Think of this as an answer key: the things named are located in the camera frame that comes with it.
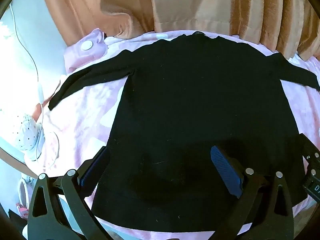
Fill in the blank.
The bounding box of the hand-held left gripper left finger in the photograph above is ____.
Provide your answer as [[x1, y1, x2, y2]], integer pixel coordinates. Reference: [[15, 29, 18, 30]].
[[27, 145, 112, 240]]

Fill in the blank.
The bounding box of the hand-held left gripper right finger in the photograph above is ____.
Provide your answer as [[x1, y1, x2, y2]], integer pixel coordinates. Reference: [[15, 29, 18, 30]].
[[210, 145, 294, 240]]

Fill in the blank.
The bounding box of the black long-sleeved sweater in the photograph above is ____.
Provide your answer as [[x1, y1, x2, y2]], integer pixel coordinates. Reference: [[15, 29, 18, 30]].
[[47, 31, 320, 232]]

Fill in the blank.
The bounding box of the pink blanket with white print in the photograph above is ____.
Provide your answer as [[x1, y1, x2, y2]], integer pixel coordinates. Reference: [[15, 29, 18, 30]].
[[24, 30, 320, 240]]

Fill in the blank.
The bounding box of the white dotted cloth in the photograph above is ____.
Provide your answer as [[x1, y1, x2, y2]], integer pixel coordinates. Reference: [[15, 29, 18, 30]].
[[11, 114, 45, 160]]

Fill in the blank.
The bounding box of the white round object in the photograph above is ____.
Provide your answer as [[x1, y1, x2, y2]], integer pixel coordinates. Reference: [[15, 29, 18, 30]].
[[19, 176, 33, 205]]

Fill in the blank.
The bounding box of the pink pouch with white cap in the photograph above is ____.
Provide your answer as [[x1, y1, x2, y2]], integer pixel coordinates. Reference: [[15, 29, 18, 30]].
[[64, 29, 109, 73]]

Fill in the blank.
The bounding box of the orange curtain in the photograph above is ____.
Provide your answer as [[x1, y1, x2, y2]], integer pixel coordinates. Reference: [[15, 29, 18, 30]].
[[37, 0, 320, 62]]

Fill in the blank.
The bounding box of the white cable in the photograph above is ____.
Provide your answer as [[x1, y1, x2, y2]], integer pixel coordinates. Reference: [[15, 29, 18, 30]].
[[9, 4, 60, 168]]

